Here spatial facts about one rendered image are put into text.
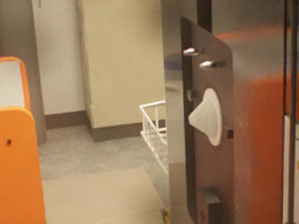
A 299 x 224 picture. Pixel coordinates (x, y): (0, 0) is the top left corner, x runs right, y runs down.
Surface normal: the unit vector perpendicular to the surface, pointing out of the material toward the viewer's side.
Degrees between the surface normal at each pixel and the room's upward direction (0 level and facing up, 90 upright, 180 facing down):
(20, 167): 90
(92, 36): 90
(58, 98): 90
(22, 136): 90
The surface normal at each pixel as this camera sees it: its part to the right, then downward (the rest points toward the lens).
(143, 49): 0.21, 0.31
